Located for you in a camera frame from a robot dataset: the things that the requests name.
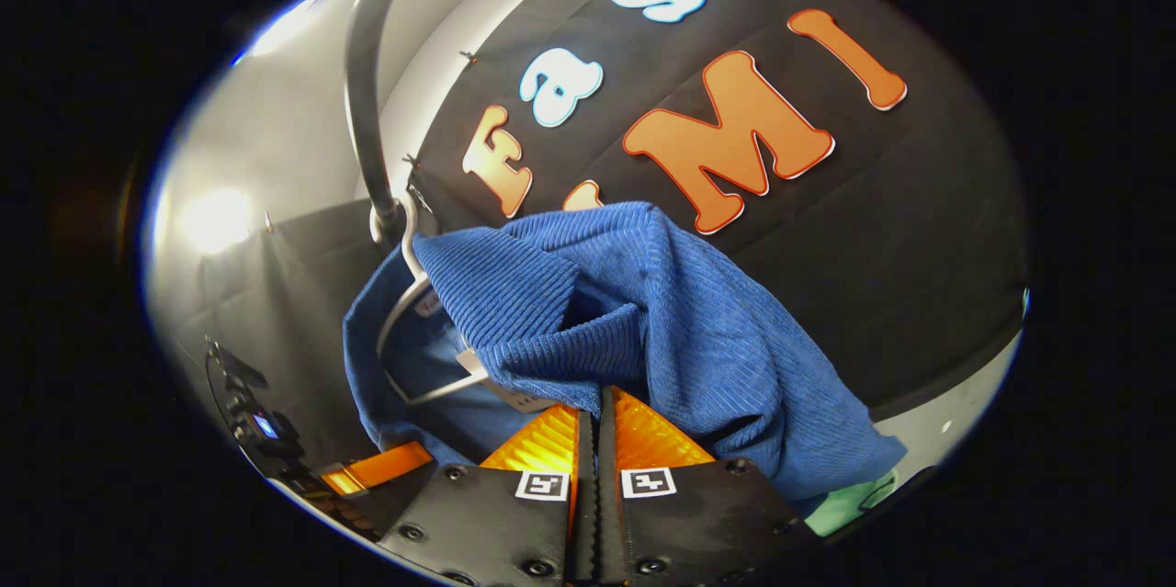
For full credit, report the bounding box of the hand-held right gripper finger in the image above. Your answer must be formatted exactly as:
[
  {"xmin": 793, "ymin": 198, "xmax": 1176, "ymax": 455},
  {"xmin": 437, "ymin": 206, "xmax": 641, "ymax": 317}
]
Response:
[
  {"xmin": 598, "ymin": 386, "xmax": 819, "ymax": 587},
  {"xmin": 381, "ymin": 403, "xmax": 599, "ymax": 587}
]

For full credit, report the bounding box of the green laundry hamper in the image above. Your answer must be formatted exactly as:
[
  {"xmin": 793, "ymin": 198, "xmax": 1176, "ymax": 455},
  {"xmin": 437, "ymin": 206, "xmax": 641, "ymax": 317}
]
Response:
[{"xmin": 807, "ymin": 471, "xmax": 899, "ymax": 538}]

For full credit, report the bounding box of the white clothes hanger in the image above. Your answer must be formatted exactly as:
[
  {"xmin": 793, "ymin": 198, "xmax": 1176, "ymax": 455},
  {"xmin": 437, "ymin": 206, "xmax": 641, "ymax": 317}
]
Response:
[{"xmin": 369, "ymin": 192, "xmax": 517, "ymax": 410}]

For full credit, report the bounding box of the black clothes rack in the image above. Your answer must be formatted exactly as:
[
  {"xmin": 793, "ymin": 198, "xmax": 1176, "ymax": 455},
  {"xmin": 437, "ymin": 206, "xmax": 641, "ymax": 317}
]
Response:
[{"xmin": 344, "ymin": 0, "xmax": 411, "ymax": 244}]

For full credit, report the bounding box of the ceiling light panel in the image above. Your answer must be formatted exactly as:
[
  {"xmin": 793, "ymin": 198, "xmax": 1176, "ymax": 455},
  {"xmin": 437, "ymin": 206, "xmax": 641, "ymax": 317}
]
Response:
[{"xmin": 182, "ymin": 186, "xmax": 255, "ymax": 254}]

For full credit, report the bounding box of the black backdrop cloth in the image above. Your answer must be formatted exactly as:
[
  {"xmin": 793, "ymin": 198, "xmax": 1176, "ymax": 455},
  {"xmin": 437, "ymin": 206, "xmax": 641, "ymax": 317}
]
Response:
[{"xmin": 175, "ymin": 0, "xmax": 1030, "ymax": 478}]

